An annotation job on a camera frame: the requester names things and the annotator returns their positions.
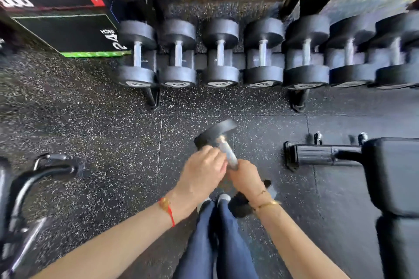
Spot person's right hand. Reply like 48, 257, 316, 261
228, 159, 274, 209

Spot person's left hand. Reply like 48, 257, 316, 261
165, 145, 228, 223

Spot black rubber dumbbell chrome handle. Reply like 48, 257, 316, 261
194, 119, 277, 219

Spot person's left forearm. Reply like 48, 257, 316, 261
31, 195, 184, 279

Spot person's right forearm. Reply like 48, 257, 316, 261
253, 202, 350, 279

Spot white left shoe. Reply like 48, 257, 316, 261
197, 198, 213, 214

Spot navy blue trousers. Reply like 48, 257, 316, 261
173, 200, 260, 279

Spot black metal dumbbell rack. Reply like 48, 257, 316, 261
111, 0, 419, 113

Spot row of small black dumbbells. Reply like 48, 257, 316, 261
116, 11, 419, 90

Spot black padded weight bench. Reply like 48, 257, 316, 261
283, 132, 419, 279

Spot black plyo box green edge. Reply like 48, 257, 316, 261
0, 6, 131, 58

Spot gold bangle bracelet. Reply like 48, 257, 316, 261
251, 200, 282, 213

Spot red string bracelet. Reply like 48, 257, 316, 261
158, 197, 176, 228

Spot black metal exercise machine frame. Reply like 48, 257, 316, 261
0, 153, 86, 279

